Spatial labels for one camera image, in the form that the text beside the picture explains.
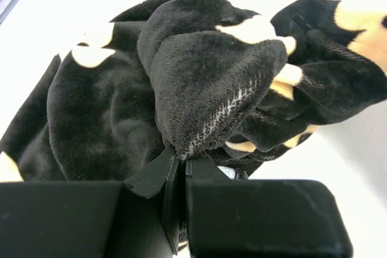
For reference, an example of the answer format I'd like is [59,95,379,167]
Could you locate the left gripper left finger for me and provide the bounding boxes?
[124,146,180,255]

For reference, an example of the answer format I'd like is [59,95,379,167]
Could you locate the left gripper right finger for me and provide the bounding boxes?
[186,157,236,198]

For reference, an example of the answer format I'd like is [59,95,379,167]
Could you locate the black floral pillowcase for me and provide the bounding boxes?
[1,0,386,182]

